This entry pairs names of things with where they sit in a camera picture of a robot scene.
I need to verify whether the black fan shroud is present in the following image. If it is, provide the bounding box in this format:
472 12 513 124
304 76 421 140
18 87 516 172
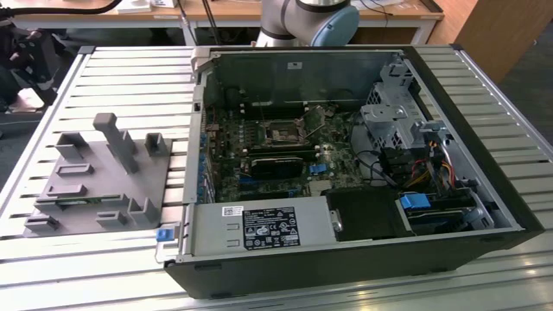
324 187 415 243

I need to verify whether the black RAM slot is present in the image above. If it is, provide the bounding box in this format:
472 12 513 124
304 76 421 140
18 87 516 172
247 145 313 153
248 150 316 159

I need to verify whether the grey parts rack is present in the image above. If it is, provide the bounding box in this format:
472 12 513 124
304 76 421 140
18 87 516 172
24 112 174 239

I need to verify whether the coloured wire bundle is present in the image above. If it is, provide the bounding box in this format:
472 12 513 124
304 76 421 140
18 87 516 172
405 157 457 190

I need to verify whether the white box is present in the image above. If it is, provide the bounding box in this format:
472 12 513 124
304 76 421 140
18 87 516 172
104 0 179 16

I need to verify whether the silver drive cage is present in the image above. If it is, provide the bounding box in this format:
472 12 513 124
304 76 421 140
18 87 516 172
360 63 433 153

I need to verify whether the CPU socket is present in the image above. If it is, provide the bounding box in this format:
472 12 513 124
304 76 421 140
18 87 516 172
263 120 311 146

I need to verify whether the silver chipset heatsink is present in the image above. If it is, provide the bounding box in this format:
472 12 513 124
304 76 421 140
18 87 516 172
308 180 332 197

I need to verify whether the black graphics card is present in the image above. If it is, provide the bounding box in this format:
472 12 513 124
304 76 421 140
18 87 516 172
250 156 304 178

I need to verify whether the black open PC case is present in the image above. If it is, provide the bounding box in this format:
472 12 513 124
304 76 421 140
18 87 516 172
163 44 547 301

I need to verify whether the silver power supply unit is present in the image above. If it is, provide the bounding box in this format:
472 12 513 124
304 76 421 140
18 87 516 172
190 202 339 257

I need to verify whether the wooden cabinet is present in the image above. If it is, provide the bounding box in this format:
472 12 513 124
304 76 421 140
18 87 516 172
427 0 553 84

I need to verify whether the green motherboard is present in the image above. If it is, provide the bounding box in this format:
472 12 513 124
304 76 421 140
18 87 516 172
200 103 377 203

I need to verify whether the metal socket cover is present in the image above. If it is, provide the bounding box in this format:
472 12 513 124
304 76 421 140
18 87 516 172
300 103 336 141

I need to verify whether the green RAM stick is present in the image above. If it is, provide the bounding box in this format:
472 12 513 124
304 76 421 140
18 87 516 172
55 193 122 207

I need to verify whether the blue disk carrier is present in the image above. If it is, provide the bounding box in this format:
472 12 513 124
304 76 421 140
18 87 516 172
400 192 433 211

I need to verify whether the black case cable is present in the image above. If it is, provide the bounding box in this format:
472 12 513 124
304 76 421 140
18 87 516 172
352 109 401 188

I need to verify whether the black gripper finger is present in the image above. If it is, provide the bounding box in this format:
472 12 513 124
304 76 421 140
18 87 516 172
36 75 60 105

